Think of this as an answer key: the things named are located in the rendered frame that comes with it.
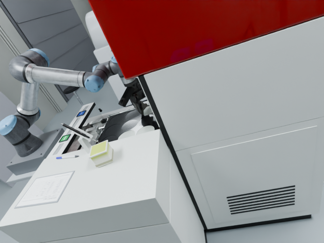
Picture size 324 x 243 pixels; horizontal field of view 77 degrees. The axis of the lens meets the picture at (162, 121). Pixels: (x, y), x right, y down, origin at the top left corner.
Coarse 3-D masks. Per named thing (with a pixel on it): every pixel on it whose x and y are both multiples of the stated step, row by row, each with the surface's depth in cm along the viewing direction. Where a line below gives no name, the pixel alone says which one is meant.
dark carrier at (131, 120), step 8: (128, 112) 128; (136, 112) 125; (152, 112) 118; (112, 120) 127; (120, 120) 124; (128, 120) 120; (136, 120) 117; (144, 120) 114; (152, 120) 111; (112, 128) 119; (120, 128) 116; (128, 128) 113; (136, 128) 110; (104, 136) 114; (112, 136) 111
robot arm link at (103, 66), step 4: (100, 64) 104; (104, 64) 103; (108, 64) 102; (96, 68) 100; (100, 68) 99; (104, 68) 101; (108, 68) 102; (108, 72) 102; (112, 72) 103; (108, 76) 102
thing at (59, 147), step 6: (84, 108) 144; (84, 114) 134; (78, 120) 131; (72, 126) 126; (78, 126) 122; (66, 132) 121; (72, 132) 118; (60, 138) 117; (60, 144) 112; (66, 144) 109; (54, 150) 108; (60, 150) 106; (48, 156) 105
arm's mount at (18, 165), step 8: (40, 136) 141; (48, 136) 136; (56, 136) 133; (48, 144) 128; (40, 152) 123; (48, 152) 123; (16, 160) 125; (24, 160) 122; (32, 160) 120; (40, 160) 120; (8, 168) 125; (16, 168) 124; (24, 168) 124; (32, 168) 124
